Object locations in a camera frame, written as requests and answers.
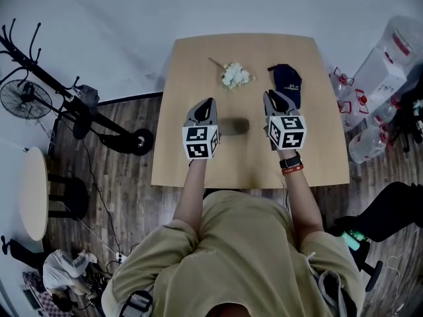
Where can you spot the white power strip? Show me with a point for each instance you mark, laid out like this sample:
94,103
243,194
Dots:
120,259

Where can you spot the black stool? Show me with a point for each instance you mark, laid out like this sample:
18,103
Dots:
74,198

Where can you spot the white water dispenser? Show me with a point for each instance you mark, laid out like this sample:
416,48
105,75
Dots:
380,81

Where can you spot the person's left forearm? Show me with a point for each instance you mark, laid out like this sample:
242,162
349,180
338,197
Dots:
191,197

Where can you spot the round light wooden table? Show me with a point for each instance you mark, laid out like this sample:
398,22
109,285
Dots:
33,193

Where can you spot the white bottle with red label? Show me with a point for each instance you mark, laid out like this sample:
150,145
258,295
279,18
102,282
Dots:
401,40

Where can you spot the white flower bouquet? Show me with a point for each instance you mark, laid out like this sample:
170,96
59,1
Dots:
235,76

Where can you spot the green bottle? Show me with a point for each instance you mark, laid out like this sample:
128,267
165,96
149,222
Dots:
355,240

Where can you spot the person's beige shirt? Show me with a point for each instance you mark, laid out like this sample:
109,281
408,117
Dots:
238,259

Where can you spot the navy cap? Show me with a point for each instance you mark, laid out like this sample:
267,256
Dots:
288,81

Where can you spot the black chair with clutter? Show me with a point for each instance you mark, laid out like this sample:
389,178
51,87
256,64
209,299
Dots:
411,111

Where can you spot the black standing fan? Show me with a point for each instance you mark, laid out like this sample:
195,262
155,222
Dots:
24,99

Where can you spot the checkered cloth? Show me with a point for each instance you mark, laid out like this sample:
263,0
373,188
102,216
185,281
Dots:
43,300

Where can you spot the black coat rack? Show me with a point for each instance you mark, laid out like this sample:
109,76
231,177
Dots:
79,111

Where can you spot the person's right forearm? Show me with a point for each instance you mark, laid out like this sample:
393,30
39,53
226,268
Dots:
302,210

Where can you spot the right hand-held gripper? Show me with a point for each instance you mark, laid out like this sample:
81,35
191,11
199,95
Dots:
287,132

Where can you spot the black wristwatch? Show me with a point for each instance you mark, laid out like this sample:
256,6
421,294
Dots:
291,161

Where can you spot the grey hanging cloth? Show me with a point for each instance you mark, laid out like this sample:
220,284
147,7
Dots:
88,97

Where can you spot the black office chair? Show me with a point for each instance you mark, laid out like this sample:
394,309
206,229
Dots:
386,213

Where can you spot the red wristband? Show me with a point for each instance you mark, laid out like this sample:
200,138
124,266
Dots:
293,169

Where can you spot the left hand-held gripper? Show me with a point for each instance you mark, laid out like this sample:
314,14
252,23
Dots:
200,140

